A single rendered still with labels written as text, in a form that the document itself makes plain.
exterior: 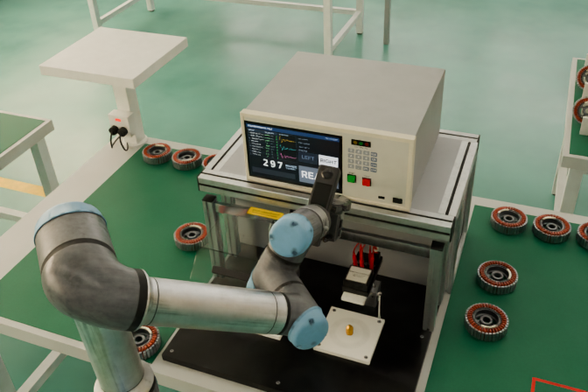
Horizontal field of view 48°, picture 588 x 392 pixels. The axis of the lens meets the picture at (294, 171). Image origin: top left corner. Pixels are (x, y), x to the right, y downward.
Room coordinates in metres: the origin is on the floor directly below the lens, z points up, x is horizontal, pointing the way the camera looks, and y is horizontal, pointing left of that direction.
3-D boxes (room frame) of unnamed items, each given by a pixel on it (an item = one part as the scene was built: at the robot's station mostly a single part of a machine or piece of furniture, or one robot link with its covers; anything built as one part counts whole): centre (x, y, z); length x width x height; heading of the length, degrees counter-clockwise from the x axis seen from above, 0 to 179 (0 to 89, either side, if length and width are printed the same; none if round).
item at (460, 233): (1.46, -0.47, 0.91); 0.28 x 0.03 x 0.32; 157
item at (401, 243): (1.31, -0.05, 1.03); 0.62 x 0.01 x 0.03; 67
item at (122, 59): (2.11, 0.59, 0.98); 0.37 x 0.35 x 0.46; 67
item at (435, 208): (1.52, -0.14, 1.09); 0.68 x 0.44 x 0.05; 67
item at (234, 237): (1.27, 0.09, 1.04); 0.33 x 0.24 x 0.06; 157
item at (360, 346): (1.17, -0.12, 0.78); 0.15 x 0.15 x 0.01; 67
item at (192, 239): (1.62, 0.34, 0.77); 0.11 x 0.11 x 0.04
